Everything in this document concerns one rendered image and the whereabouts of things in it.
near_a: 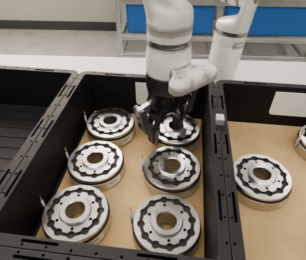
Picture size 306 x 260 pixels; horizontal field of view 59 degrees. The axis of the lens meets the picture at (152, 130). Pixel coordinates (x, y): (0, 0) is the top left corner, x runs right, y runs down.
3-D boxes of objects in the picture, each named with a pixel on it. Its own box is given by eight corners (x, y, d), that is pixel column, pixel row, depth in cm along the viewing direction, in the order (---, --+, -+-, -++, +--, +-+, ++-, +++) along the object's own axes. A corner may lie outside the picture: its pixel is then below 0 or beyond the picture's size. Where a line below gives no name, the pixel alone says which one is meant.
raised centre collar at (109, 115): (102, 114, 60) (101, 111, 59) (124, 115, 59) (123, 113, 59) (96, 128, 56) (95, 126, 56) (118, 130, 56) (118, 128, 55)
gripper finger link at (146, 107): (151, 92, 48) (154, 100, 49) (131, 108, 47) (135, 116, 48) (159, 98, 46) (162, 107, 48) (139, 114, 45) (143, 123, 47)
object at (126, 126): (94, 108, 62) (94, 106, 62) (137, 111, 61) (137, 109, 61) (80, 137, 55) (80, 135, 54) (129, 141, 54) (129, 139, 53)
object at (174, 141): (155, 112, 61) (155, 110, 61) (199, 116, 60) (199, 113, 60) (148, 143, 53) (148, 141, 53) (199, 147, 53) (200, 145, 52)
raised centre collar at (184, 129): (165, 118, 58) (165, 116, 58) (188, 120, 58) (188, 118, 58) (163, 134, 55) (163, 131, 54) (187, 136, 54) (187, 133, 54)
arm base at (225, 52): (200, 76, 90) (210, 25, 79) (226, 76, 91) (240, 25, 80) (207, 91, 83) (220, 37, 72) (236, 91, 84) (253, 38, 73)
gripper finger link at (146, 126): (137, 102, 47) (146, 123, 52) (128, 109, 47) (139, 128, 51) (145, 110, 45) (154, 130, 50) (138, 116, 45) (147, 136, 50)
